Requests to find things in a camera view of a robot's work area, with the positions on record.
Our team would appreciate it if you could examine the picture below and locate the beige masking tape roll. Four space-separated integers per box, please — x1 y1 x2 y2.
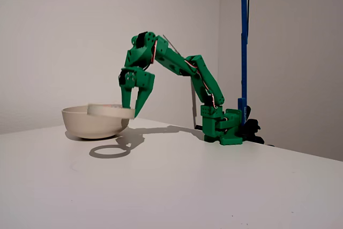
87 103 136 120

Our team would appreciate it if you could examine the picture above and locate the beige bowl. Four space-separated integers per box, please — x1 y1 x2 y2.
61 106 130 140

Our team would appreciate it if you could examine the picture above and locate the blue vertical pole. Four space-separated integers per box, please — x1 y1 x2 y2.
240 0 249 127

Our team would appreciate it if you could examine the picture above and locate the black cable on pole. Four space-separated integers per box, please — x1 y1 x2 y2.
245 0 251 42

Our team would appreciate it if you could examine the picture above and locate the black table clamp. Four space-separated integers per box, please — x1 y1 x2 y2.
242 105 265 144

